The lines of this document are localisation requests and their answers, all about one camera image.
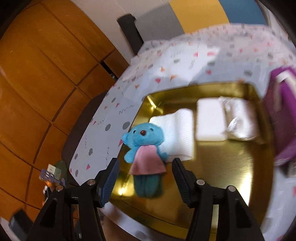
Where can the blue teddy bear pink dress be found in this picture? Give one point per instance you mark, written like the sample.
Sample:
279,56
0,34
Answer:
146,159

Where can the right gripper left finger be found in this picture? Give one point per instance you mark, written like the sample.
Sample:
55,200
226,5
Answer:
107,181

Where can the white paper towel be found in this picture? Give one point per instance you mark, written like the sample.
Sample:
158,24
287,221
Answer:
178,129

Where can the white sponge block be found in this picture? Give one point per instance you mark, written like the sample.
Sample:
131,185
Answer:
211,120

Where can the grey yellow blue chair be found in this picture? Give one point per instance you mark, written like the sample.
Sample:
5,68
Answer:
179,17

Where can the patterned light blue tablecloth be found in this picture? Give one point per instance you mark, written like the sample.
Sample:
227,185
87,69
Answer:
231,52

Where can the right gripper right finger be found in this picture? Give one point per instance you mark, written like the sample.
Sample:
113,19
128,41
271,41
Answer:
185,180

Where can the purple carton box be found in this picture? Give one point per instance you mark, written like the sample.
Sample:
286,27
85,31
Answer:
280,105

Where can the white plastic package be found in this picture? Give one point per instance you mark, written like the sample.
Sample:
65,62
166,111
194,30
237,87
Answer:
241,119

